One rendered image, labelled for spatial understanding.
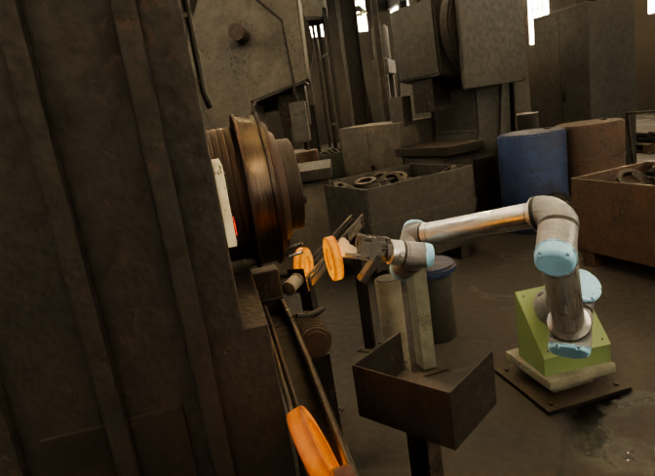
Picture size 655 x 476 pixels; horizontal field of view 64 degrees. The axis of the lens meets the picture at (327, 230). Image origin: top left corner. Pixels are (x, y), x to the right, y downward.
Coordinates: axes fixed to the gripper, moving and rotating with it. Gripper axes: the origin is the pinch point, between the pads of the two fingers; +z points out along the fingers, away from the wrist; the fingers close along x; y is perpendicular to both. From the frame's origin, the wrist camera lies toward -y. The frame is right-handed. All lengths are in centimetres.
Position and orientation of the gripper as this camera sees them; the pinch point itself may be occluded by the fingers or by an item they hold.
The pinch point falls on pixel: (332, 253)
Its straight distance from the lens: 179.4
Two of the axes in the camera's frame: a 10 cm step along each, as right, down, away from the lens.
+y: 1.3, -9.8, -1.5
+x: 2.2, 1.8, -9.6
